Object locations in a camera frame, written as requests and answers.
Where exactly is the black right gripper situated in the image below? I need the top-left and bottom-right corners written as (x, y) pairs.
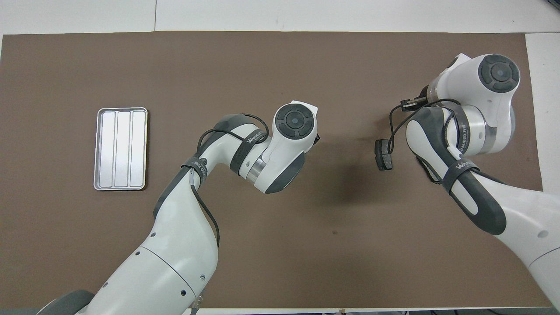
top-left (400, 85), bottom-right (432, 113)

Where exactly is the silver metal tray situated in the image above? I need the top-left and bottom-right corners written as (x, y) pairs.
top-left (93, 107), bottom-right (148, 191)

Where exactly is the short dark brake pad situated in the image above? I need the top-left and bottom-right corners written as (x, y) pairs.
top-left (374, 139), bottom-right (393, 171)

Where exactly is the brown table mat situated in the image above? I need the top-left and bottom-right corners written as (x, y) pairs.
top-left (0, 31), bottom-right (556, 309)

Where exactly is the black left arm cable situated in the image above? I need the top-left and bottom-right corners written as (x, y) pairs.
top-left (189, 112), bottom-right (270, 251)

